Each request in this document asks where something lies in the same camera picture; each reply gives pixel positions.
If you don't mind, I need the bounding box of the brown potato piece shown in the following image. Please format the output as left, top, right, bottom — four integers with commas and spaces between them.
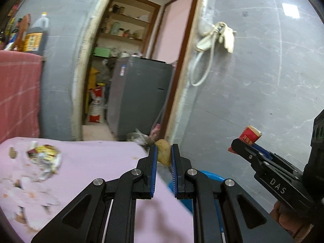
155, 139, 173, 165

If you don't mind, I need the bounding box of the grey washing machine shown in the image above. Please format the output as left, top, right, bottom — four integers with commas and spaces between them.
106, 56, 175, 141

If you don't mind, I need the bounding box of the green box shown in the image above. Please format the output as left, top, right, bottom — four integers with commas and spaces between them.
93, 47, 111, 57

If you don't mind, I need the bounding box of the wooden door frame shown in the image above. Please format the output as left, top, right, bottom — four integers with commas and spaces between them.
71, 0, 218, 142

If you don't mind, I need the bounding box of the white lettered crumpled wrapper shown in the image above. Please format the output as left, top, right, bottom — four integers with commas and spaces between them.
27, 142, 62, 181

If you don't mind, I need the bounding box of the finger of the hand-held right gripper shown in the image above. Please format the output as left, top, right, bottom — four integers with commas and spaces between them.
231, 138, 279, 174
253, 143, 303, 176

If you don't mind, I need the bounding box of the cream rubber glove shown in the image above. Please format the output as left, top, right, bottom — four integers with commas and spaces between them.
197, 23, 220, 52
219, 23, 238, 53

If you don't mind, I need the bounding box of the orange plastic bottle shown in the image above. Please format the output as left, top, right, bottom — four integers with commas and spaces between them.
14, 14, 31, 52

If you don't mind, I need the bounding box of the blue plastic basin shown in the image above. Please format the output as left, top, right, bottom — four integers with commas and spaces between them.
167, 170, 226, 236

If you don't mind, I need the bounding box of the pink floral tablecloth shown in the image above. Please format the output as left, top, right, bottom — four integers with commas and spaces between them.
0, 137, 194, 243

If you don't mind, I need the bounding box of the white red sack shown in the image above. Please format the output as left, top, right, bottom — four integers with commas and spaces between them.
87, 85, 107, 124

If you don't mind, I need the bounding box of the red paper carton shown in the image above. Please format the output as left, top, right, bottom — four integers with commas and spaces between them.
227, 125, 262, 154

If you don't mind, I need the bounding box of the wooden shelf unit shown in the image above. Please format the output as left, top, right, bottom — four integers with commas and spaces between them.
100, 0, 161, 56

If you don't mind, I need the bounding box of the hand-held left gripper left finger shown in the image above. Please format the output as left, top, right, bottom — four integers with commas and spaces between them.
30, 144, 159, 243

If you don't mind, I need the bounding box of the yellow container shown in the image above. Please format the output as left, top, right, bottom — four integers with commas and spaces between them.
87, 67, 98, 92

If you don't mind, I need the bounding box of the cooking oil jug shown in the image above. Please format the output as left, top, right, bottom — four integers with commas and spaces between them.
23, 12, 49, 55

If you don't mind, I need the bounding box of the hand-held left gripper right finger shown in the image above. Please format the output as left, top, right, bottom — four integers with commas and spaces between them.
171, 144, 295, 243

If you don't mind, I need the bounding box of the red plaid cloth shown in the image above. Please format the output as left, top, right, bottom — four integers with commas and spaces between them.
0, 50, 43, 145

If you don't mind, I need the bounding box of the person's right hand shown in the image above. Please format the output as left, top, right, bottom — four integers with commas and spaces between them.
269, 200, 314, 243

